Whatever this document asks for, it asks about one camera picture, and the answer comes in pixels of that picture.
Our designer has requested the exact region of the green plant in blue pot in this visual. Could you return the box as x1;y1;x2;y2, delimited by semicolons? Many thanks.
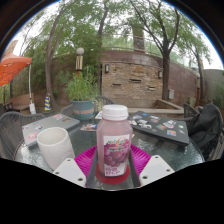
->
64;71;100;121

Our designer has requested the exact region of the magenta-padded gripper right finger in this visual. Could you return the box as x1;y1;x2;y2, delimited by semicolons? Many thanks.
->
128;143;176;189

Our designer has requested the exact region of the tree with dark forked trunk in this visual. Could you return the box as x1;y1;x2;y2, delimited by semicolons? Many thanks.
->
126;0;214;102

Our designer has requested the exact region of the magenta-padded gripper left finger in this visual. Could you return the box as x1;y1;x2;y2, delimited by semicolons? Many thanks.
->
52;145;100;190

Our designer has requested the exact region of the orange canopy with pole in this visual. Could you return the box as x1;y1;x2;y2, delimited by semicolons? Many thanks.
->
0;53;37;115

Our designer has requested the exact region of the white ceramic cup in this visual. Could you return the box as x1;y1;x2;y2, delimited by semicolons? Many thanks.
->
36;126;76;171

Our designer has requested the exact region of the tree with slanting trunk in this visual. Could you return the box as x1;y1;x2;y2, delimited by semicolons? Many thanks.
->
23;0;111;113

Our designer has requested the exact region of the dark wicker chair with jacket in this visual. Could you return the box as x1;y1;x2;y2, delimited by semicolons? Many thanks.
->
183;102;224;162

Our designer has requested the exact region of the black jacket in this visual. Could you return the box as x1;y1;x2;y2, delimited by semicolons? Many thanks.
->
188;103;223;161

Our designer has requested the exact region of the wooden lamp post with globe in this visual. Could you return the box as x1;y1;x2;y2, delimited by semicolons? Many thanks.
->
75;47;86;76

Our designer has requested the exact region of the pink juice bottle white cap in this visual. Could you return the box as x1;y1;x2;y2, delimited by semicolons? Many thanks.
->
96;104;134;178

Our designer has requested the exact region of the blue yellow striped cone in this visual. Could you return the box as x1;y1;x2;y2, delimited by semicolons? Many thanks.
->
44;92;53;112

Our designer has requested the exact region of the small picture card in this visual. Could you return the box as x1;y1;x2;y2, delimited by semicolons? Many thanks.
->
79;123;98;132

